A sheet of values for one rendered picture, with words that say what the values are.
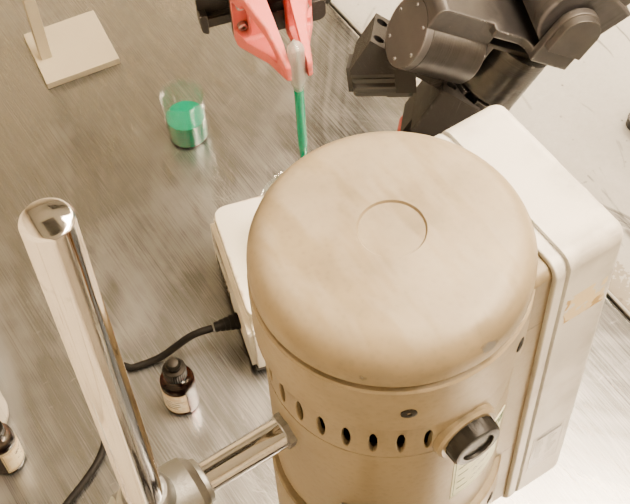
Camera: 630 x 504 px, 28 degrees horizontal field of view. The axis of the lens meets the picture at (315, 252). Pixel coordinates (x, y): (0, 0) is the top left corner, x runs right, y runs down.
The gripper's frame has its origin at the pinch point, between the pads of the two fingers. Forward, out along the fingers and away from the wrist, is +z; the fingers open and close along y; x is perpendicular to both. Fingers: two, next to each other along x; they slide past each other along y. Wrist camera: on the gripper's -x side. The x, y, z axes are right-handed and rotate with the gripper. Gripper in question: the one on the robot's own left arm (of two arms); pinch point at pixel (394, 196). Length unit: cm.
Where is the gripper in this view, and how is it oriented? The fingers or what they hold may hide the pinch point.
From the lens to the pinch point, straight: 112.7
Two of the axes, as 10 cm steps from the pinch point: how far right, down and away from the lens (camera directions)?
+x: 8.7, 4.4, 2.3
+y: -1.4, 6.6, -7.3
